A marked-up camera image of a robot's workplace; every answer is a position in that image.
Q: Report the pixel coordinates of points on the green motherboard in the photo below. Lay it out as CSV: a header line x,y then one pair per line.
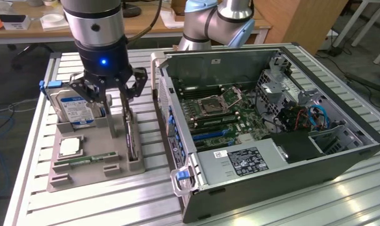
x,y
246,122

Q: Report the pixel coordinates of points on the white paper stack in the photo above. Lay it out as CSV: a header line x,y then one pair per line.
x,y
170,20

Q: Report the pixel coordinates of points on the white tape roll box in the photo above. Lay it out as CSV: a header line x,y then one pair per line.
x,y
53,22

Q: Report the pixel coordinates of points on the open socket cover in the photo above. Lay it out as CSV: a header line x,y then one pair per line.
x,y
233,96

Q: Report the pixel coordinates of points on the metal disk bay cage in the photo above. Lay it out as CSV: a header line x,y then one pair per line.
x,y
271,94

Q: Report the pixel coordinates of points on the black chair base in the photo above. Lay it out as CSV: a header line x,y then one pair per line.
x,y
30,50

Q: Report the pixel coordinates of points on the black lamp base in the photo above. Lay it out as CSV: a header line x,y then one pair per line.
x,y
134,10

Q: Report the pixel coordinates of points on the grey power supply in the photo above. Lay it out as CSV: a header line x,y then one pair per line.
x,y
215,169

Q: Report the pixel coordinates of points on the black and white box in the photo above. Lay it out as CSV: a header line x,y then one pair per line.
x,y
14,22

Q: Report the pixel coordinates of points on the black power adapter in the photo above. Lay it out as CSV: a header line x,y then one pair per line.
x,y
334,51

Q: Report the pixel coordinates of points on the grey parts rack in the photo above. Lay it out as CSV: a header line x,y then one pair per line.
x,y
97,146

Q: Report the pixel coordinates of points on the wooden desk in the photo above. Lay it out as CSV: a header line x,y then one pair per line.
x,y
21,33

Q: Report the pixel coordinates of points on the hard disk in blue caddy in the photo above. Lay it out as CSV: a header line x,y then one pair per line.
x,y
74,110

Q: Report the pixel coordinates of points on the CPU socket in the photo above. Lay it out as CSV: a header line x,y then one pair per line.
x,y
210,104

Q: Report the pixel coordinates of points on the blue case latch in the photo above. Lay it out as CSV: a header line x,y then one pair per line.
x,y
182,176

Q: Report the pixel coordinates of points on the green RAM stick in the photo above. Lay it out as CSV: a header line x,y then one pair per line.
x,y
81,160

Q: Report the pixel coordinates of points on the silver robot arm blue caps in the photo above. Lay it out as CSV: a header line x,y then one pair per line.
x,y
93,23

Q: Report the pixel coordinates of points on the black floor stand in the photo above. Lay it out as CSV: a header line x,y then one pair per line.
x,y
373,82

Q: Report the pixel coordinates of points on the graphics card with metal bracket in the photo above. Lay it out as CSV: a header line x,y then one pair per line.
x,y
130,141

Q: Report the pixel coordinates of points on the cardboard box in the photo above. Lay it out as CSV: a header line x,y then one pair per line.
x,y
178,4

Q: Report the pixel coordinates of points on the silver chipset heatsink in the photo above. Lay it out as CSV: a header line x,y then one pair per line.
x,y
247,139

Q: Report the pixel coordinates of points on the grey cup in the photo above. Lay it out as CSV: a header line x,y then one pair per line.
x,y
35,2

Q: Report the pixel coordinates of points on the silver CPU chip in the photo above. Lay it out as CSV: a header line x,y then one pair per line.
x,y
70,147

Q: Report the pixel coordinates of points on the black open PC case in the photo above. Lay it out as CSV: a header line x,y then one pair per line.
x,y
271,188

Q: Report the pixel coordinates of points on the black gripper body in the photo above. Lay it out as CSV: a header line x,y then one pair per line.
x,y
103,61

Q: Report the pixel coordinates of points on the white table frame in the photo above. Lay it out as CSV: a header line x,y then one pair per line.
x,y
350,23

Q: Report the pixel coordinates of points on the wooden cabinet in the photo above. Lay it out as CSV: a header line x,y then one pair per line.
x,y
319,23

